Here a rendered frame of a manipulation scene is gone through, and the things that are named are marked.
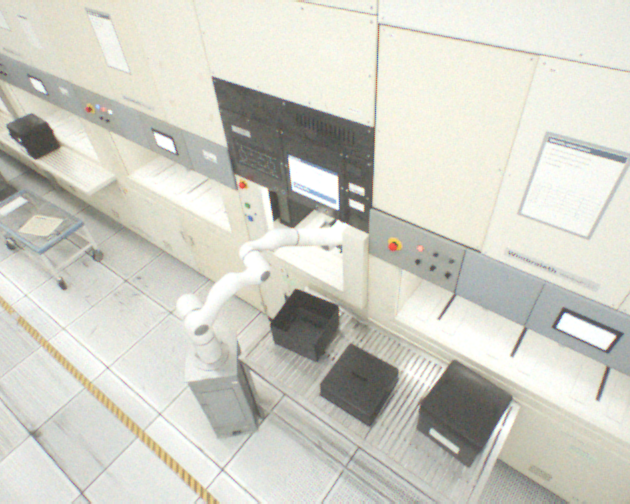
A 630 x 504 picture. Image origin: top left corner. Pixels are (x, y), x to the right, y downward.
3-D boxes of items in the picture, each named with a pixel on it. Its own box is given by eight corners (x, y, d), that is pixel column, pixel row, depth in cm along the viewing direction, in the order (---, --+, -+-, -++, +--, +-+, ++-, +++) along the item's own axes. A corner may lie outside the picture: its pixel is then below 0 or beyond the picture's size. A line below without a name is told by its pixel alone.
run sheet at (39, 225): (16, 232, 368) (15, 231, 367) (35, 214, 383) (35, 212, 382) (46, 238, 360) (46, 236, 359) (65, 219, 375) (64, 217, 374)
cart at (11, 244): (5, 250, 421) (-26, 212, 386) (53, 219, 449) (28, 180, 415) (64, 293, 379) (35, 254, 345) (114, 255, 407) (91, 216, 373)
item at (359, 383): (318, 395, 221) (316, 382, 211) (349, 351, 236) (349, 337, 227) (370, 427, 208) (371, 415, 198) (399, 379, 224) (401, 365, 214)
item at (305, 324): (298, 306, 259) (295, 287, 247) (340, 323, 249) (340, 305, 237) (272, 342, 243) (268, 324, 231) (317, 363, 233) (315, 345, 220)
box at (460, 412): (413, 428, 206) (419, 404, 188) (445, 384, 220) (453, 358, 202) (469, 470, 192) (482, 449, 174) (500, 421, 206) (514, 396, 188)
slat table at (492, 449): (259, 417, 293) (237, 357, 238) (313, 352, 324) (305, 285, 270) (441, 558, 234) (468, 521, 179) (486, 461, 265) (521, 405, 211)
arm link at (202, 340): (196, 350, 221) (182, 322, 204) (183, 324, 233) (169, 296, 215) (218, 338, 225) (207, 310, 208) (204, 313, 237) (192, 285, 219)
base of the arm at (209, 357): (192, 373, 233) (182, 354, 220) (194, 342, 246) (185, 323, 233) (228, 367, 234) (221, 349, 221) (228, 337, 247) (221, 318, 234)
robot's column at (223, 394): (216, 439, 285) (183, 382, 230) (216, 398, 304) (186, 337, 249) (259, 432, 286) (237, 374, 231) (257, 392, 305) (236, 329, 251)
